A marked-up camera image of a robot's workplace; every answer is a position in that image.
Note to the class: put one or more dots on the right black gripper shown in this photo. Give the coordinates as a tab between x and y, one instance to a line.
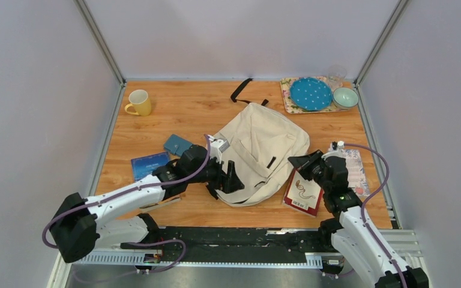
301	162

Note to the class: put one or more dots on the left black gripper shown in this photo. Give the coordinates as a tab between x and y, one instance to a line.
230	182

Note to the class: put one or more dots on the beige canvas backpack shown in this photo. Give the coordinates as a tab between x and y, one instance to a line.
261	140

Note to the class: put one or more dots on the blue sunset cover book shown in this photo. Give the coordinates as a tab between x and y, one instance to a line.
143	166

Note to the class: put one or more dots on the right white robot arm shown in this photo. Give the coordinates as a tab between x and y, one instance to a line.
350	230

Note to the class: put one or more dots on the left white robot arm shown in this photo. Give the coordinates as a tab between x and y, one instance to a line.
80	223

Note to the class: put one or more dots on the red white cover book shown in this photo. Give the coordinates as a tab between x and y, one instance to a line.
302	195

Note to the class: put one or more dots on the floral cover notebook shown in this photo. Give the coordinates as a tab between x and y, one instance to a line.
357	180

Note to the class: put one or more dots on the teal wallet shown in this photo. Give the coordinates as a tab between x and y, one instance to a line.
176	145

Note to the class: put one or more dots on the blue dotted plate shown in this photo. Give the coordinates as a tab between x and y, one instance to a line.
311	94

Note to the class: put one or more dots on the light green bowl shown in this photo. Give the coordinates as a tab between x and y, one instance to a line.
345	98

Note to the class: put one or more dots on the floral tray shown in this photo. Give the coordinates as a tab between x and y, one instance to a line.
291	108

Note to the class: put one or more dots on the clear glass cup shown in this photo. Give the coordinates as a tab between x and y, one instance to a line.
336	75

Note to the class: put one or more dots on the yellow mug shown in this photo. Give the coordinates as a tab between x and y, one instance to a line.
139	103

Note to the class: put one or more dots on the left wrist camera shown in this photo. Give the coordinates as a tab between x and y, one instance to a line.
217	147

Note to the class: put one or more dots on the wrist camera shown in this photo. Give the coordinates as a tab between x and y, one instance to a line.
337	146
217	147

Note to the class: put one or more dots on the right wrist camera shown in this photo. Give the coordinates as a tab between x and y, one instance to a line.
337	146

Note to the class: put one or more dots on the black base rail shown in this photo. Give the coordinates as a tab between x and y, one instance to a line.
241	245

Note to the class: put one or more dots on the right aluminium frame post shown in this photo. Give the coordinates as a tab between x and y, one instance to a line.
382	39

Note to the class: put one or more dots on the aluminium frame post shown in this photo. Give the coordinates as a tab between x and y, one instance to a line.
91	22
382	39

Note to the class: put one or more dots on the left aluminium frame post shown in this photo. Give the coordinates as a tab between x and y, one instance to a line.
91	22

